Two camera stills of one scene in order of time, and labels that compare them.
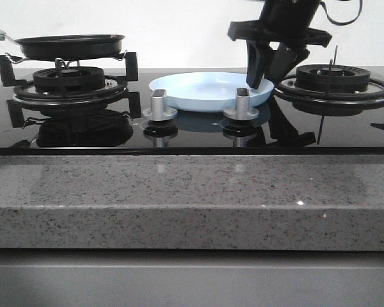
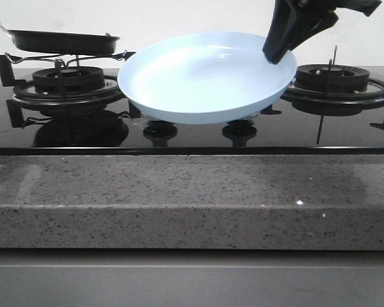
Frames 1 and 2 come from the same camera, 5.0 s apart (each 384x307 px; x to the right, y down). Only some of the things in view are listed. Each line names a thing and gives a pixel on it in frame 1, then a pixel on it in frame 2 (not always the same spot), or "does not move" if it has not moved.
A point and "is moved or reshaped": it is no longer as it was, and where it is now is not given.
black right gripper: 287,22 -> 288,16
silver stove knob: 242,110 -> 240,123
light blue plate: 208,91 is moved or reshaped
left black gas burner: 68,78 does not move
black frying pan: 64,47 is moved or reshaped
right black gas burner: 332,77 does not move
